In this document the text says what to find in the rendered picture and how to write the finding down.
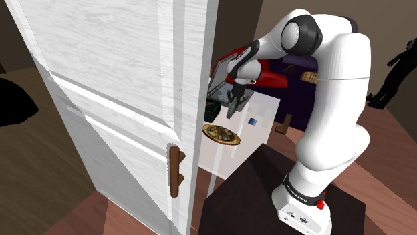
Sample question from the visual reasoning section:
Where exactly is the black human figure statue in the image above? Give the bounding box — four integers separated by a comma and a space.
366, 38, 417, 110

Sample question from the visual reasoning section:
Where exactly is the grey open laptop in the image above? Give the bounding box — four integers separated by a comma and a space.
206, 51, 255, 113

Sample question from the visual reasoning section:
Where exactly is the dark purple sofa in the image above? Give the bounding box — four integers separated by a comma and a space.
251, 53, 319, 135

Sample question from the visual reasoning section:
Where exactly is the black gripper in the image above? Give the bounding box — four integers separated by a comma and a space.
227, 81, 248, 120

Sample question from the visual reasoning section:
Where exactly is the gold rimmed patterned plate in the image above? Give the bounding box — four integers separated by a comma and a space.
202, 124, 242, 147

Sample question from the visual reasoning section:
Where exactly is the white door with brown handle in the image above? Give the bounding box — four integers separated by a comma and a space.
4, 0, 220, 235

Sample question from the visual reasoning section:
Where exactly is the white table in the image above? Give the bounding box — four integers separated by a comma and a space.
197, 90, 281, 180

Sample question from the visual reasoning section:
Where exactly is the tan plaid cushion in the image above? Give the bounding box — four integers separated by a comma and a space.
299, 72, 319, 85

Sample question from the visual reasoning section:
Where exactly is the dark robot stand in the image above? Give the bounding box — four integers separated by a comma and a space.
198, 143, 368, 235

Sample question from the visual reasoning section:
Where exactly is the dark green box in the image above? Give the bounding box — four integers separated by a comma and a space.
204, 99, 223, 124

